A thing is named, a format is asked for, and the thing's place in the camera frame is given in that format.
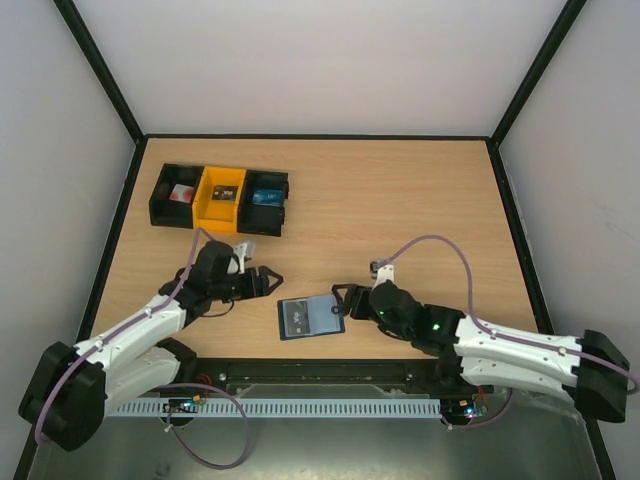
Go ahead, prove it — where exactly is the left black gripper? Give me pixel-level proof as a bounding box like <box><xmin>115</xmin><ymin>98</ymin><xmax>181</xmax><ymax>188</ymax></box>
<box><xmin>210</xmin><ymin>266</ymin><xmax>283</xmax><ymax>302</ymax></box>

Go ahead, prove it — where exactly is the blue card holder wallet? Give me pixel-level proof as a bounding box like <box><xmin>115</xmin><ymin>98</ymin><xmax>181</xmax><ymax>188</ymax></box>
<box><xmin>300</xmin><ymin>294</ymin><xmax>345</xmax><ymax>337</ymax></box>

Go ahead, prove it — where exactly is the blue white credit card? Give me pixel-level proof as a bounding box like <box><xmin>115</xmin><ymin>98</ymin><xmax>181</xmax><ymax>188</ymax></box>
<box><xmin>252</xmin><ymin>189</ymin><xmax>283</xmax><ymax>206</ymax></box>

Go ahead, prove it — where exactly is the black VIP credit card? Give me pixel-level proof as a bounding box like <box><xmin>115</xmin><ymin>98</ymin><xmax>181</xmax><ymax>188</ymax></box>
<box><xmin>212</xmin><ymin>185</ymin><xmax>238</xmax><ymax>202</ymax></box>

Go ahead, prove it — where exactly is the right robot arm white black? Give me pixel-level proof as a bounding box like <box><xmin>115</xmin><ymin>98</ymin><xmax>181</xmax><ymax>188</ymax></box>
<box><xmin>332</xmin><ymin>280</ymin><xmax>630</xmax><ymax>423</ymax></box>

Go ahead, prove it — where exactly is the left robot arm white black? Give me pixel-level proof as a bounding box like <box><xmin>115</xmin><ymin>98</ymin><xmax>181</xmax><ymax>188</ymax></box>
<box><xmin>18</xmin><ymin>240</ymin><xmax>284</xmax><ymax>451</ymax></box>

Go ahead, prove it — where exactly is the black card in holder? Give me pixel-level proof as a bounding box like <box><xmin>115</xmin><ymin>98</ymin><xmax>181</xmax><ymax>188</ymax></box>
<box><xmin>277</xmin><ymin>298</ymin><xmax>312</xmax><ymax>341</ymax></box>

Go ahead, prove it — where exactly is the white red card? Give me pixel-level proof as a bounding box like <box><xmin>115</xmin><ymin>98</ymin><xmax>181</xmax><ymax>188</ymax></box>
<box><xmin>169</xmin><ymin>184</ymin><xmax>194</xmax><ymax>204</ymax></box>

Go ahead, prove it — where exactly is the right black bin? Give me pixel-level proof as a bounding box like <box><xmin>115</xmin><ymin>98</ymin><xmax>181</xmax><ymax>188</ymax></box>
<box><xmin>236</xmin><ymin>170</ymin><xmax>289</xmax><ymax>237</ymax></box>

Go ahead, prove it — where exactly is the black bin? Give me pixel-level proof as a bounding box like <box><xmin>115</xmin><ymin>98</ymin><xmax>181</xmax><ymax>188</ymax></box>
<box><xmin>149</xmin><ymin>163</ymin><xmax>204</xmax><ymax>229</ymax></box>
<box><xmin>236</xmin><ymin>170</ymin><xmax>289</xmax><ymax>237</ymax></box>

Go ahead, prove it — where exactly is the yellow middle bin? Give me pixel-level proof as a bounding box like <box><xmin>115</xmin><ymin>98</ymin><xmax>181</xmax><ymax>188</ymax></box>
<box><xmin>192</xmin><ymin>166</ymin><xmax>247</xmax><ymax>233</ymax></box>

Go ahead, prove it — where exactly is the left black bin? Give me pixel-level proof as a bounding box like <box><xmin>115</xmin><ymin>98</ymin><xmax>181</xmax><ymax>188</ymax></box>
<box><xmin>149</xmin><ymin>163</ymin><xmax>204</xmax><ymax>229</ymax></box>

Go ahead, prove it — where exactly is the grey metal sheet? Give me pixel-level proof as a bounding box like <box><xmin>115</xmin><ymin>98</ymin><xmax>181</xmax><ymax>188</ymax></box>
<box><xmin>29</xmin><ymin>384</ymin><xmax>600</xmax><ymax>479</ymax></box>

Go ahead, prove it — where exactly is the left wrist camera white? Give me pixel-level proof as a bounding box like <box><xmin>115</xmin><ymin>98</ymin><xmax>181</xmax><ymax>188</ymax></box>
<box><xmin>228</xmin><ymin>240</ymin><xmax>256</xmax><ymax>274</ymax></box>

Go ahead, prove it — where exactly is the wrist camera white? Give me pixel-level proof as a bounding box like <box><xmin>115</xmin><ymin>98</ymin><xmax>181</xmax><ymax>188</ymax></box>
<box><xmin>228</xmin><ymin>240</ymin><xmax>256</xmax><ymax>274</ymax></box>
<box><xmin>369</xmin><ymin>258</ymin><xmax>395</xmax><ymax>288</ymax></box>

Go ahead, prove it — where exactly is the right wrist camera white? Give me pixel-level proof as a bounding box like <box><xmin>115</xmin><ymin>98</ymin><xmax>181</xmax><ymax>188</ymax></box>
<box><xmin>369</xmin><ymin>258</ymin><xmax>395</xmax><ymax>288</ymax></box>

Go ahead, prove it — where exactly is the black aluminium frame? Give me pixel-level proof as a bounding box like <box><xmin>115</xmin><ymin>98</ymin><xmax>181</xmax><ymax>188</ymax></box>
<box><xmin>13</xmin><ymin>1</ymin><xmax>616</xmax><ymax>479</ymax></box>

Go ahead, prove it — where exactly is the light blue slotted cable duct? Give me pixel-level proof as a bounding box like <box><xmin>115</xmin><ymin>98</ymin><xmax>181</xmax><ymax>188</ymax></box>
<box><xmin>110</xmin><ymin>397</ymin><xmax>441</xmax><ymax>419</ymax></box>

